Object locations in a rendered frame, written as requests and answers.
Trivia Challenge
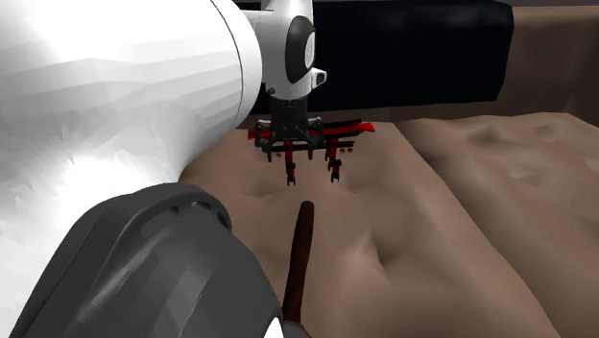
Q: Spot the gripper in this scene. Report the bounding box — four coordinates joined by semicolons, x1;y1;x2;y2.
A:
253;95;326;164

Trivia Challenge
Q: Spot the dark brown wooden stick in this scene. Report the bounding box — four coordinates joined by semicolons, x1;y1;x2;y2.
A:
281;200;316;326

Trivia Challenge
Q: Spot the brown sofa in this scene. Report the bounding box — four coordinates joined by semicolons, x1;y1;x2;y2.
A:
179;5;599;338

